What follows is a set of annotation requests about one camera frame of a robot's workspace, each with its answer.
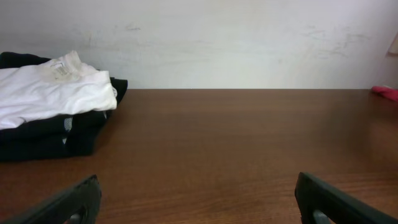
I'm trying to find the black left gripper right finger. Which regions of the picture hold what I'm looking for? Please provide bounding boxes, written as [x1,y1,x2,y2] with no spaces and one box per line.
[295,172,397,224]

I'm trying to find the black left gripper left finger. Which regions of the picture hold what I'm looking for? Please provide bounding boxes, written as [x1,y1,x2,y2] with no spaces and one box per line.
[2,175,102,224]

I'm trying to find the orange-red t-shirt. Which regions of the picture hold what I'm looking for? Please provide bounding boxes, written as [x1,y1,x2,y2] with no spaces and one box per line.
[371,86,398,102]

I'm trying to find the folded white t-shirt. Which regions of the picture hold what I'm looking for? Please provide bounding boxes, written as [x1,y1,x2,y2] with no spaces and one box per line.
[1,51,117,129]

